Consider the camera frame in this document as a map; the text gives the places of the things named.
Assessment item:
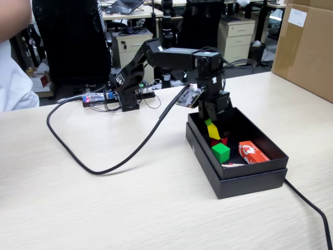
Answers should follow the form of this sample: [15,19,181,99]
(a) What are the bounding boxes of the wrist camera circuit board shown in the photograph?
[175,84,205,109]

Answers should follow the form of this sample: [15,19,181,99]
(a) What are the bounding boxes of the black waste bin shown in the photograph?
[248,40,267,67]

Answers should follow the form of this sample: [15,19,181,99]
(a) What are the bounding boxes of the yellow wooden cube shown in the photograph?
[207,123,222,141]

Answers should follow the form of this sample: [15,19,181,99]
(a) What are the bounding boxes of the person in white shirt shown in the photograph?
[0,39,40,113]

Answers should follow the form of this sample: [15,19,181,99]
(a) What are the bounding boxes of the beige cabinet with black handles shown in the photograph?
[111,29,155,84]

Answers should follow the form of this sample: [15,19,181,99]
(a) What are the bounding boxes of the large cardboard box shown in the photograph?
[271,0,333,104]

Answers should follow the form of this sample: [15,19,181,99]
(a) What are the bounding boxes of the thick sleeved camera cable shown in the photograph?
[46,83,192,176]

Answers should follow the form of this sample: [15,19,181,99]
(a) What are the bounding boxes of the black pole with white bands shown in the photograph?
[160,0,174,89]

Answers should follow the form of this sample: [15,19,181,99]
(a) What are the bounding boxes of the red wooden cube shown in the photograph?
[210,131,229,147]

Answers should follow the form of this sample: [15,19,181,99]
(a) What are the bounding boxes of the bystander bare forearm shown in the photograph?
[0,0,33,44]

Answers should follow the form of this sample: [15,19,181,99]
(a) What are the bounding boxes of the white and red small box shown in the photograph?
[30,74,52,89]

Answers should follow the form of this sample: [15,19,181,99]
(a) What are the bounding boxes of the thick black power cable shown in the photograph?
[284,178,333,250]

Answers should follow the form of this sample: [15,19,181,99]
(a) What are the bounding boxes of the orange matchbox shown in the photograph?
[238,140,271,165]

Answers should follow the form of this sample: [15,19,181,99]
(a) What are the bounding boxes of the beige three-drawer cabinet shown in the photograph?
[210,18,256,69]

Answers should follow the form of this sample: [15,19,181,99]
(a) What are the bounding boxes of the black box lid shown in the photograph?
[185,122,289,200]

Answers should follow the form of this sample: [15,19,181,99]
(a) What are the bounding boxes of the large black mesh office chair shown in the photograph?
[31,0,113,86]

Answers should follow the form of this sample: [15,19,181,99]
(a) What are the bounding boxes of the black office chair with castors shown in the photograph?
[173,0,226,79]

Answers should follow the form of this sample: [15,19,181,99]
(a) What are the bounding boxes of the controller board with pink light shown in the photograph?
[82,85,157,108]

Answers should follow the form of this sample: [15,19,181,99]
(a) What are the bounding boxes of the flat cardboard box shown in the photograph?
[32,84,55,99]

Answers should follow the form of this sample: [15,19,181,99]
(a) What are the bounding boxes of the white office desk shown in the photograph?
[103,4,164,20]

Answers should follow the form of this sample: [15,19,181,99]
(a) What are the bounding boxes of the black headphones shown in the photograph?
[118,26,148,36]

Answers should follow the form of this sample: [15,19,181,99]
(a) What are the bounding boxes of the green wooden cube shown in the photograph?
[211,142,231,164]

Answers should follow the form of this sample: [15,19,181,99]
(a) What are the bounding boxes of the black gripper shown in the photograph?
[196,74,234,126]

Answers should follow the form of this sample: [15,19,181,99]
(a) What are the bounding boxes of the person in striped shirt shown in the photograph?
[31,0,108,36]

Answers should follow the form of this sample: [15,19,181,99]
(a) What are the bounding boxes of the black laptop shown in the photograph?
[105,0,145,15]

